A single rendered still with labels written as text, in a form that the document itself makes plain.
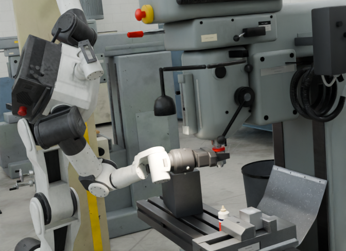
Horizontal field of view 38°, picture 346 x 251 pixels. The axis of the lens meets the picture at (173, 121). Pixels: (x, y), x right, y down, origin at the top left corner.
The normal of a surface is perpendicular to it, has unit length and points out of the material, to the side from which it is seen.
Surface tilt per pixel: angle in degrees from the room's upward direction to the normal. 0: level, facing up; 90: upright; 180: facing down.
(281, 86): 90
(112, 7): 90
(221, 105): 90
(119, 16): 90
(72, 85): 58
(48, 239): 100
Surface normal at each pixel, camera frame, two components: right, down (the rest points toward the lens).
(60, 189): 0.65, 0.15
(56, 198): 0.62, -0.09
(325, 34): -0.89, 0.16
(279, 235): 0.45, 0.11
